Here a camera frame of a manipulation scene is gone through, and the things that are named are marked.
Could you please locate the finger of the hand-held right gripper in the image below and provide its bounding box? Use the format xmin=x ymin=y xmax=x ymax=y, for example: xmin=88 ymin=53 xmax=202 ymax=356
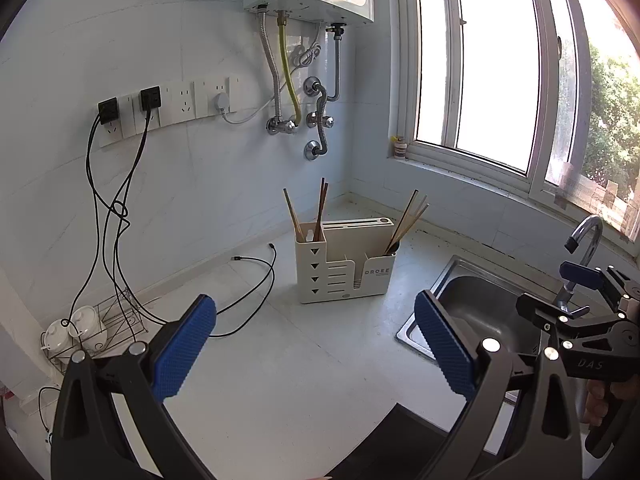
xmin=516 ymin=292 xmax=594 ymax=334
xmin=559 ymin=261 xmax=640 ymax=307

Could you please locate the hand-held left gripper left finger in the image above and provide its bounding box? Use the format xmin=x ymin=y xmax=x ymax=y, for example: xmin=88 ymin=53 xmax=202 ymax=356
xmin=50 ymin=294 xmax=219 ymax=480

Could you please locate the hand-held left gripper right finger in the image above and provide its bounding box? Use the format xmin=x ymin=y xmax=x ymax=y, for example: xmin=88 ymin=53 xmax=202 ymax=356
xmin=414 ymin=290 xmax=585 ymax=480

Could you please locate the cream utensil holder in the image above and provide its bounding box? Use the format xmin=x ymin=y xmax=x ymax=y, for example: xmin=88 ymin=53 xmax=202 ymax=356
xmin=294 ymin=216 xmax=399 ymax=305

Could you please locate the light wooden chopstick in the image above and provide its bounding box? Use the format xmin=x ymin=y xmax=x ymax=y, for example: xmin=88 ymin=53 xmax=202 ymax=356
xmin=283 ymin=188 xmax=300 ymax=242
xmin=392 ymin=204 xmax=430 ymax=255
xmin=288 ymin=190 xmax=304 ymax=240
xmin=389 ymin=195 xmax=428 ymax=256

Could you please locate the dark brown chopstick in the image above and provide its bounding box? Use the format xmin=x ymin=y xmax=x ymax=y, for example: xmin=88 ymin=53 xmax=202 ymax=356
xmin=313 ymin=177 xmax=326 ymax=242
xmin=385 ymin=189 xmax=419 ymax=256
xmin=316 ymin=183 xmax=331 ymax=242

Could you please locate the person's right hand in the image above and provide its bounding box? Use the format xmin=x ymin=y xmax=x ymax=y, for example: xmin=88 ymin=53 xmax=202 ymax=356
xmin=582 ymin=379 xmax=612 ymax=429

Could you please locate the chrome faucet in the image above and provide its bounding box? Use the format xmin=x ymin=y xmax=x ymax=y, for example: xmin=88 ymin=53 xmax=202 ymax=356
xmin=552 ymin=214 xmax=606 ymax=312

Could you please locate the stainless steel sink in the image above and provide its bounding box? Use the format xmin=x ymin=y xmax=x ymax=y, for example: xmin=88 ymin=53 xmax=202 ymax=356
xmin=397 ymin=254 xmax=603 ymax=407

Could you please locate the white ceramic jar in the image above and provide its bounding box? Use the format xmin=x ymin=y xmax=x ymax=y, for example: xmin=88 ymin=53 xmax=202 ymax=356
xmin=41 ymin=317 xmax=76 ymax=356
xmin=69 ymin=305 xmax=107 ymax=352

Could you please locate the green tree outside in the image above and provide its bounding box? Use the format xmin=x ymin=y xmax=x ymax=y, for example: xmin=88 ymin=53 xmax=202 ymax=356
xmin=585 ymin=35 xmax=640 ymax=196

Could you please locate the white framed window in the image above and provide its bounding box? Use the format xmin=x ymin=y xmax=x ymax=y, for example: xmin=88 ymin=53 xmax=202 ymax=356
xmin=387 ymin=0 xmax=640 ymax=243

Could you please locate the black charger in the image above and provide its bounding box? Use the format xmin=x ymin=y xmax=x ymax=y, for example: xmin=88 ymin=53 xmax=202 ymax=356
xmin=138 ymin=85 xmax=164 ymax=111
xmin=97 ymin=97 xmax=120 ymax=126

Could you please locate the metal wire rack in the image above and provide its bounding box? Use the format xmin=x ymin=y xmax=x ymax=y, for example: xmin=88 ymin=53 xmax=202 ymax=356
xmin=45 ymin=292 xmax=150 ymax=376

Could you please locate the black cable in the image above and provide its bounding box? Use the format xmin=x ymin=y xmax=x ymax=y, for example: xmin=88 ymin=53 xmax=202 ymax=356
xmin=85 ymin=107 xmax=277 ymax=341
xmin=67 ymin=112 xmax=277 ymax=341

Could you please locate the white power cord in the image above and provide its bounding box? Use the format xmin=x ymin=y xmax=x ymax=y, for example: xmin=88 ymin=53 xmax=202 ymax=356
xmin=212 ymin=25 xmax=324 ymax=125

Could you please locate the row of white wall sockets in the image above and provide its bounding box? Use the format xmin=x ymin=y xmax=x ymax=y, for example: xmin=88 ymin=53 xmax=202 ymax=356
xmin=97 ymin=76 xmax=240 ymax=149

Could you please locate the long steel corrugated hose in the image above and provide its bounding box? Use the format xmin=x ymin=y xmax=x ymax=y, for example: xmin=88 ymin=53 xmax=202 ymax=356
xmin=257 ymin=6 xmax=284 ymax=123

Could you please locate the yellow gas hose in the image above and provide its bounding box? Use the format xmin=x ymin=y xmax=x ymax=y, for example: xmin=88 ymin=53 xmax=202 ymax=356
xmin=277 ymin=11 xmax=303 ymax=127

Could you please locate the bent steel corrugated hose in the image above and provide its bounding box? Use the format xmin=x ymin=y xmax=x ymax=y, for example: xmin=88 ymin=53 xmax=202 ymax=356
xmin=315 ymin=35 xmax=344 ymax=117

